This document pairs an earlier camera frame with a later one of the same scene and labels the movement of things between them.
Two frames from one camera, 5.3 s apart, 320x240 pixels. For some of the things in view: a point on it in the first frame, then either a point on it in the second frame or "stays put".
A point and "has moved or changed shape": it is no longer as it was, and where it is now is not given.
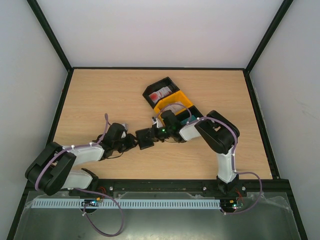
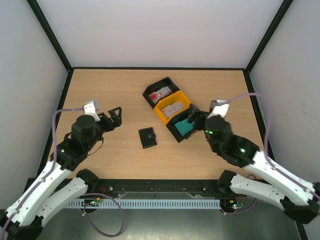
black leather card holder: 145,138 has moved or changed shape
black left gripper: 131,143 -> 117,121
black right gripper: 146,137 -> 198,117
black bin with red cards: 154,92 stays put
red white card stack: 156,95 stays put
